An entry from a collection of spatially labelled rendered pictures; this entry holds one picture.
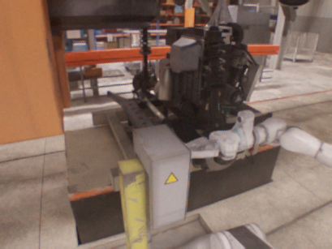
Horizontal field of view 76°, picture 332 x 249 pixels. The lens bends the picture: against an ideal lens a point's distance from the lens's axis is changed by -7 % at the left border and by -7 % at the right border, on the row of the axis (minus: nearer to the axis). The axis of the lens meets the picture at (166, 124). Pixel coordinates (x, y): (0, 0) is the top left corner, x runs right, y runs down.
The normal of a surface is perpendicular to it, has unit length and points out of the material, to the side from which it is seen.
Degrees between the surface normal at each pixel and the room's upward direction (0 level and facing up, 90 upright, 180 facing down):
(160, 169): 90
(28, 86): 90
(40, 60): 90
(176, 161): 90
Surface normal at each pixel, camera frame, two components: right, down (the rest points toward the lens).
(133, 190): 0.40, 0.42
